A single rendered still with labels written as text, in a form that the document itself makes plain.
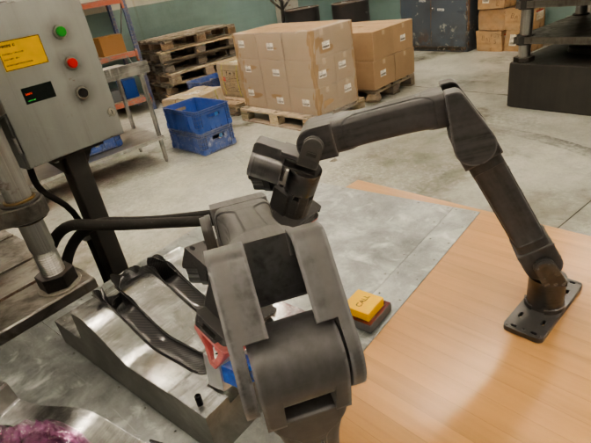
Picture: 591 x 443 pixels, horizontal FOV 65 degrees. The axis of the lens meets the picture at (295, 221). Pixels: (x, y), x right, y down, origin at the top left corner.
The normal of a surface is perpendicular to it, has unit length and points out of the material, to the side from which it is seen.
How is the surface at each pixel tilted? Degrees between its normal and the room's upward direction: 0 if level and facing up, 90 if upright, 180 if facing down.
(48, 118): 90
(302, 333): 21
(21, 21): 90
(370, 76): 90
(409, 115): 87
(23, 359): 0
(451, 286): 0
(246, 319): 50
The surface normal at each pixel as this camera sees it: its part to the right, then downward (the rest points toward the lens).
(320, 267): 0.11, -0.24
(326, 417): 0.29, 0.59
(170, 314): 0.19, -0.70
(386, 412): -0.15, -0.87
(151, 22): 0.62, 0.29
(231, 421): 0.77, 0.20
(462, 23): -0.74, 0.41
